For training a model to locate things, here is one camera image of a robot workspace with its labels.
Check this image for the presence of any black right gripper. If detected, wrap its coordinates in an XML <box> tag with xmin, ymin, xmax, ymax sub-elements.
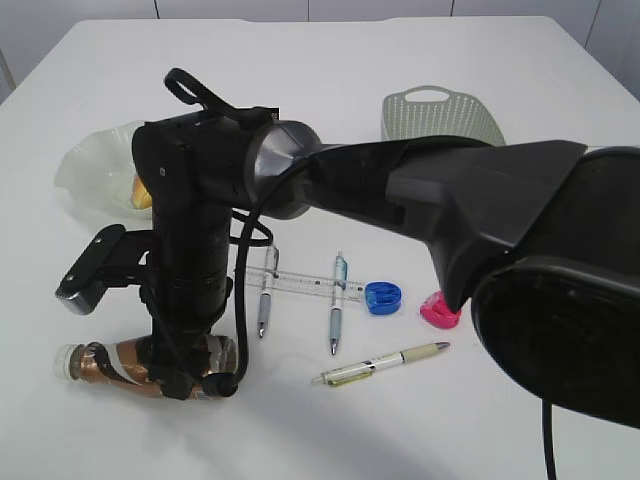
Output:
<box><xmin>140</xmin><ymin>269</ymin><xmax>238</xmax><ymax>400</ymax></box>

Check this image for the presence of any brown Nescafe coffee bottle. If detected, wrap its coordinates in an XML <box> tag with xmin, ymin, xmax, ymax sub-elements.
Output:
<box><xmin>53</xmin><ymin>335</ymin><xmax>237</xmax><ymax>400</ymax></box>

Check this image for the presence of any bread bun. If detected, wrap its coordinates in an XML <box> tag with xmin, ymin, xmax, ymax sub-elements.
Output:
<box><xmin>130</xmin><ymin>175</ymin><xmax>152</xmax><ymax>210</ymax></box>

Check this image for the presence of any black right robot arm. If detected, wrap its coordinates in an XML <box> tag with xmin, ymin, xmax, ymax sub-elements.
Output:
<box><xmin>132</xmin><ymin>112</ymin><xmax>639</xmax><ymax>428</ymax></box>

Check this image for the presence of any grey grip ballpoint pen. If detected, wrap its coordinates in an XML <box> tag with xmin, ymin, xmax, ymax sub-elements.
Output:
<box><xmin>257</xmin><ymin>245</ymin><xmax>279</xmax><ymax>339</ymax></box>

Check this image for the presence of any white beige ballpoint pen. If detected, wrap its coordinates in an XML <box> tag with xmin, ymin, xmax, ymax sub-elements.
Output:
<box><xmin>311</xmin><ymin>341</ymin><xmax>450</xmax><ymax>387</ymax></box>

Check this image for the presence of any blue grip ballpoint pen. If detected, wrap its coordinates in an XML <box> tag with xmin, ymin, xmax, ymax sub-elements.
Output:
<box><xmin>329</xmin><ymin>251</ymin><xmax>348</xmax><ymax>356</ymax></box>

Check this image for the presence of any blue pencil sharpener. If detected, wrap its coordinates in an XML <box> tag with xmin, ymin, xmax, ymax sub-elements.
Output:
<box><xmin>364</xmin><ymin>281</ymin><xmax>402</xmax><ymax>316</ymax></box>

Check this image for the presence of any pale green wavy plate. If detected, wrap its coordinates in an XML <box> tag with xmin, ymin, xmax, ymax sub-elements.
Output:
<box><xmin>53</xmin><ymin>120</ymin><xmax>152</xmax><ymax>223</ymax></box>

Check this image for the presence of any pink pencil sharpener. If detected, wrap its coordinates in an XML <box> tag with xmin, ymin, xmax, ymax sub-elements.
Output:
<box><xmin>419</xmin><ymin>291</ymin><xmax>461</xmax><ymax>330</ymax></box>

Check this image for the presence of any light green woven basket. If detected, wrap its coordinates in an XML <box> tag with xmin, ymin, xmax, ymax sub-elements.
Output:
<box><xmin>380</xmin><ymin>86</ymin><xmax>506</xmax><ymax>146</ymax></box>

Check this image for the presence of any clear plastic ruler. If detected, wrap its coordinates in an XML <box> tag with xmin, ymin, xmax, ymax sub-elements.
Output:
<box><xmin>245</xmin><ymin>266</ymin><xmax>365</xmax><ymax>303</ymax></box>

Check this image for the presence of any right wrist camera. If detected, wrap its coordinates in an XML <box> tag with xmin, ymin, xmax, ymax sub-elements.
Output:
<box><xmin>55</xmin><ymin>224</ymin><xmax>158</xmax><ymax>315</ymax></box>

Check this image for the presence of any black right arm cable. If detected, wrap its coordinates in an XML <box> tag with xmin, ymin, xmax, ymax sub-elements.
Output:
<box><xmin>163</xmin><ymin>67</ymin><xmax>559</xmax><ymax>480</ymax></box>

